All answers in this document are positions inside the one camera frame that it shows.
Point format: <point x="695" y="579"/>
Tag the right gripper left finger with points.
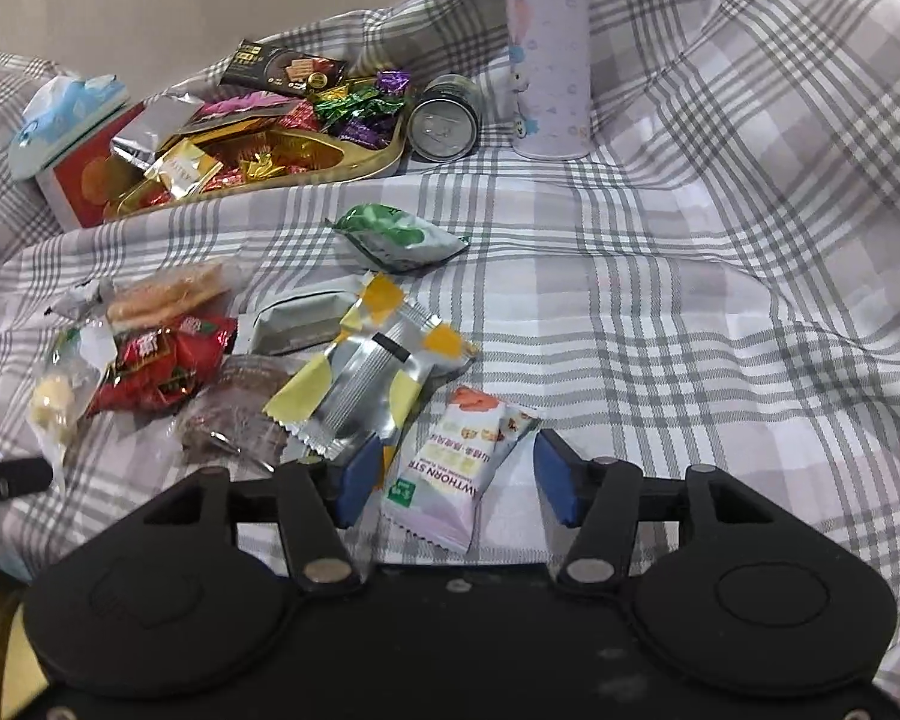
<point x="314" y="502"/>

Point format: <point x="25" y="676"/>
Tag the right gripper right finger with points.
<point x="600" y="501"/>

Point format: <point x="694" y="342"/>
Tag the hawthorn stick snack packet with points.
<point x="436" y="493"/>

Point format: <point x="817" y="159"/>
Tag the round rice cracker packet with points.
<point x="169" y="294"/>

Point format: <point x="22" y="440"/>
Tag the green white snack packet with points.
<point x="395" y="240"/>

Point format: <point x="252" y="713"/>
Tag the clear white candy packet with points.
<point x="72" y="370"/>

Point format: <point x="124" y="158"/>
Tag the brown cookie packet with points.
<point x="226" y="419"/>

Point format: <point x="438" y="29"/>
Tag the silver yellow snack packet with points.
<point x="367" y="381"/>

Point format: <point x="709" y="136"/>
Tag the grey silver snack packet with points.
<point x="297" y="320"/>

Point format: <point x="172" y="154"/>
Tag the red snack packet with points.
<point x="159" y="368"/>

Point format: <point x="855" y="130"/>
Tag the grey plaid cloth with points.
<point x="717" y="281"/>

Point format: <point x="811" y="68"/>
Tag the red orange pastry box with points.
<point x="81" y="182"/>

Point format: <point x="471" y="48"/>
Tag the gold wrapped candies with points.
<point x="261" y="166"/>

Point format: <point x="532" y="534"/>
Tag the red wrapped candies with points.
<point x="230" y="156"/>

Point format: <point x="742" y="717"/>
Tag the gold snack tray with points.
<point x="353" y="164"/>

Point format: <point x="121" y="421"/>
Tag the yellow white pastry packet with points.
<point x="184" y="170"/>

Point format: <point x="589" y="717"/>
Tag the blue tissue pack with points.
<point x="63" y="110"/>

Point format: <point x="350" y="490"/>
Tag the purple wrapped candies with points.
<point x="395" y="81"/>

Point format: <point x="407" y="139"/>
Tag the dark green drink can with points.
<point x="445" y="121"/>

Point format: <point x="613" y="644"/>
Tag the silver foil snack packet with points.
<point x="139" y="142"/>

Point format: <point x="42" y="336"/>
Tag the pink snack packet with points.
<point x="254" y="104"/>

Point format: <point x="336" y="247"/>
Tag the green wrapped candies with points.
<point x="365" y="104"/>

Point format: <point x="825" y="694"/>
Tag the black chocolate wafer packet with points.
<point x="281" y="70"/>

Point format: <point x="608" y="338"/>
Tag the purple water bottle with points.
<point x="549" y="57"/>

